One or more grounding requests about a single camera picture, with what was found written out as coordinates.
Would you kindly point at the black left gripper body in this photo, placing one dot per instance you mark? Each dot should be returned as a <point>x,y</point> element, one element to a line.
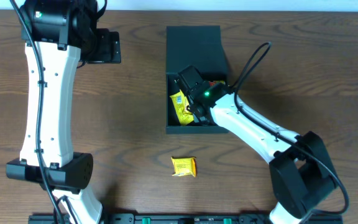
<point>112,46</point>

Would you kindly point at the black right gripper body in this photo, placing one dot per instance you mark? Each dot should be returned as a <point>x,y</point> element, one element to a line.
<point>183,82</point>

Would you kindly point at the yellow wafer snack packet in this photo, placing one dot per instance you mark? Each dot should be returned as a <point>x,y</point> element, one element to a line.
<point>180,103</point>

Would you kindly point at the red Pringles can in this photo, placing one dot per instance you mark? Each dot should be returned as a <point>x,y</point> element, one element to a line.
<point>212,83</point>

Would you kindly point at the black gift box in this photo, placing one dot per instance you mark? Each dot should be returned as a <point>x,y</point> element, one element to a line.
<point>201,47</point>

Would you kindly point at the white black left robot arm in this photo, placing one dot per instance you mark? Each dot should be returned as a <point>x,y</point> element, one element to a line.
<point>60,37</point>

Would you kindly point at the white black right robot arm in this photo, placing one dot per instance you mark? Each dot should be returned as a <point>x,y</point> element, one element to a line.
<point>301,169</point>

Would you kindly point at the small yellow square snack packet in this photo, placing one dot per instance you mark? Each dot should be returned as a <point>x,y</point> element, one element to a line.
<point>184,166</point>

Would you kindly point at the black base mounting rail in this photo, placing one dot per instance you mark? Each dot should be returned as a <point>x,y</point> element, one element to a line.
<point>247,218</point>

